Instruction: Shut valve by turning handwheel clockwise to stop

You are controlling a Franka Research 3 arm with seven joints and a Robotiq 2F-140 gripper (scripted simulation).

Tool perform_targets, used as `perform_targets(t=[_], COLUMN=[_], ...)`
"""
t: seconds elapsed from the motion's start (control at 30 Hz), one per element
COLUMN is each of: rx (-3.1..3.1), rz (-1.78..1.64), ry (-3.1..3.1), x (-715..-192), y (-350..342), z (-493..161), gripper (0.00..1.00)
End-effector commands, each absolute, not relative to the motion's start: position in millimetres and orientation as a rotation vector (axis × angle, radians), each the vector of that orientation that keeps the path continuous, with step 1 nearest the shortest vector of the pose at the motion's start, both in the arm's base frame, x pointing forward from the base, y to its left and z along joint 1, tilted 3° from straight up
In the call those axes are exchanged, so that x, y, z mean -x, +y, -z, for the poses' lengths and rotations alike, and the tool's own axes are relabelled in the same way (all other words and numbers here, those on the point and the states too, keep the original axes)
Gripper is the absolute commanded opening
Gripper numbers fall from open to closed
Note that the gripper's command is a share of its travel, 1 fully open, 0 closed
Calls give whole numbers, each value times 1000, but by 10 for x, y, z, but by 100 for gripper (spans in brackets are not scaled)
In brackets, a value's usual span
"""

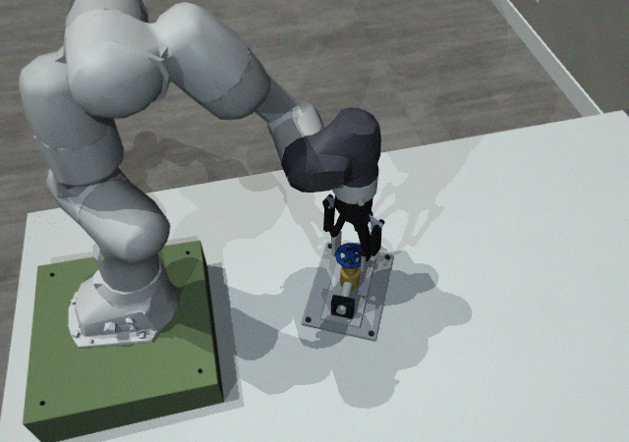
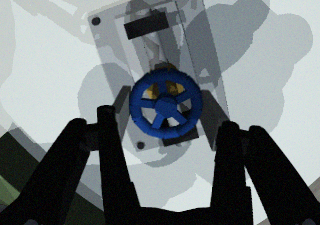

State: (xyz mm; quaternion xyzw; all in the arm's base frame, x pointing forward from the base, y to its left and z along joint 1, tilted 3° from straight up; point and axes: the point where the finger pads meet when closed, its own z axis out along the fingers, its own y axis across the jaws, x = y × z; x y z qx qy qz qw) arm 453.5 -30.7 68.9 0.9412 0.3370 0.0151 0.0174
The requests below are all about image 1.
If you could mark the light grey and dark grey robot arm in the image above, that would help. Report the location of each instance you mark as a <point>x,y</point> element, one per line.
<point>115,67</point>

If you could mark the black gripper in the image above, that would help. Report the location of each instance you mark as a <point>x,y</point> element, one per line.
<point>370,241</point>

